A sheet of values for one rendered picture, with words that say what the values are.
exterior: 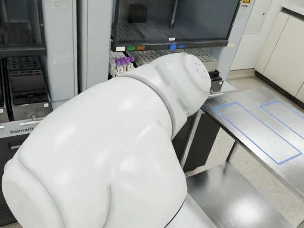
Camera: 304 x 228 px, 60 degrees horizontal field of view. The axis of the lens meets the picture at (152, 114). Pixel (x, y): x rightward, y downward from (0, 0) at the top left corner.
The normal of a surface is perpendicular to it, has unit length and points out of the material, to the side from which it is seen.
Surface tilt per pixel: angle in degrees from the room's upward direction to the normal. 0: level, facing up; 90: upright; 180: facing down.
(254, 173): 0
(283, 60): 90
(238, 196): 0
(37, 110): 90
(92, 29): 90
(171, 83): 78
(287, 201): 0
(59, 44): 90
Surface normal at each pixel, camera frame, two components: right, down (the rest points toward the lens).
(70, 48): 0.43, 0.59
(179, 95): -0.33, 0.55
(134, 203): 0.44, 0.06
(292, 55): -0.89, 0.15
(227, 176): 0.15, -0.79
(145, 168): 0.58, -0.32
